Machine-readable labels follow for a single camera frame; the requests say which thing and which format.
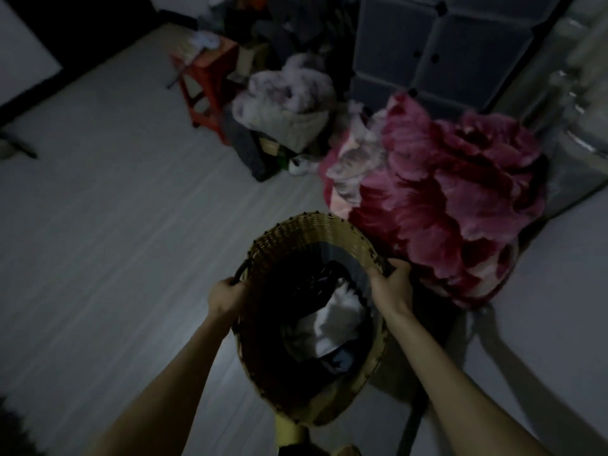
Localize person's left hand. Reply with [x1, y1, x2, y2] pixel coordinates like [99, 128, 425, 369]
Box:
[207, 277, 250, 329]

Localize person's right hand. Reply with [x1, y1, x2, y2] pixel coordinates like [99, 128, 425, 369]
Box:
[365, 258, 415, 319]

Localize woven wicker laundry basket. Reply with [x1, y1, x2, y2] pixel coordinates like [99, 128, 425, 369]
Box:
[232, 212, 396, 427]

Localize person's left forearm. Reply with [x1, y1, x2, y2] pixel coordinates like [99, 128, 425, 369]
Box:
[85, 316, 232, 456]

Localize person's right forearm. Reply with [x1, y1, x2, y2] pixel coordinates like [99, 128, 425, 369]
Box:
[386, 309, 552, 456]

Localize dark clothing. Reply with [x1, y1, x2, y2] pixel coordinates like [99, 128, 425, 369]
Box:
[271, 260, 352, 319]

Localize white cloth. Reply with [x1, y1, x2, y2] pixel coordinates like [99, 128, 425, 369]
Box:
[284, 279, 369, 361]

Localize red floral fleece blanket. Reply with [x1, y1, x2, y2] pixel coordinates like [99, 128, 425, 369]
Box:
[317, 92, 548, 311]

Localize white shoe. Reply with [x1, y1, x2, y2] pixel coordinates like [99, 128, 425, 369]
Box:
[288, 155, 322, 177]

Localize dark grey garment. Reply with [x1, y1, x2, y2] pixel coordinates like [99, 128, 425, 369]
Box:
[223, 109, 281, 183]

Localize person's yellow clothing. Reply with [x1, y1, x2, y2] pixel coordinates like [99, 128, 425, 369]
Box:
[275, 413, 362, 456]

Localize pale lilac fleece blanket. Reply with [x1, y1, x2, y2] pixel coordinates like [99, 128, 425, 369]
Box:
[231, 53, 337, 154]

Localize red plastic stool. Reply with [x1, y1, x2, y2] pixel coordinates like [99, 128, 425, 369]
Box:
[169, 37, 240, 146]

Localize grey modular cube cabinet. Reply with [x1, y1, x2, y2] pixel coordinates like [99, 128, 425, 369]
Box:
[348, 0, 566, 120]

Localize items on stool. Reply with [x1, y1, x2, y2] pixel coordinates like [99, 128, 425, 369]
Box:
[177, 30, 224, 59]

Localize grey zippered storage bag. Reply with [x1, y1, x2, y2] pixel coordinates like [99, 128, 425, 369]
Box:
[494, 0, 608, 219]

